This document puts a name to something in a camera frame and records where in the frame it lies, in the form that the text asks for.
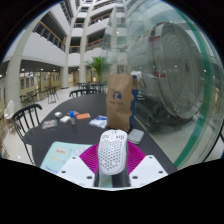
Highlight white plastic packet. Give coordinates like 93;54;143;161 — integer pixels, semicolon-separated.
88;114;108;130

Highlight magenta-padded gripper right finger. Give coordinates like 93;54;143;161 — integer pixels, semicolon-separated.
125;141;169;189

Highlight orange card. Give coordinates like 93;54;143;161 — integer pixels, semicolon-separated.
75;112;92;121

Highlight black spindle-back chair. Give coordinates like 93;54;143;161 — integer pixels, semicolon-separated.
10;103;44;166
68;88;98;99

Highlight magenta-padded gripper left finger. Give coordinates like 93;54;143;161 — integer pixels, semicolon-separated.
56;143;101;189

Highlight white mesh chair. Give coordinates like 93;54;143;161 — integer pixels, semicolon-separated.
2;99;16;121

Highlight brown paper bag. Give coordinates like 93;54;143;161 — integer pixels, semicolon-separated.
105;59;135;133

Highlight white perforated computer mouse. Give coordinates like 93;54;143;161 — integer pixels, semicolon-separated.
96;129;129;177

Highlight clear plastic packet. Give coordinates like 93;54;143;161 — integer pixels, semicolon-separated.
41;119;59;130

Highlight small blue-capped bottle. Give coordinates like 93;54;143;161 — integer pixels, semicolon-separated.
68;110;77;127

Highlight potted green palm plant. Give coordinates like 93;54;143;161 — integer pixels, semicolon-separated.
85;56;113;84

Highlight light teal printed mouse pad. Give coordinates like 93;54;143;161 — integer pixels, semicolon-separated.
39;141;115;189

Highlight grey smartphone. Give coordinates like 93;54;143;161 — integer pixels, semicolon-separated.
127;128;146;145

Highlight long white box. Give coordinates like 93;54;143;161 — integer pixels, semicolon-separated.
59;115;72;125

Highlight group of black chairs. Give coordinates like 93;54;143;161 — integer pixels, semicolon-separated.
19;86;61;107

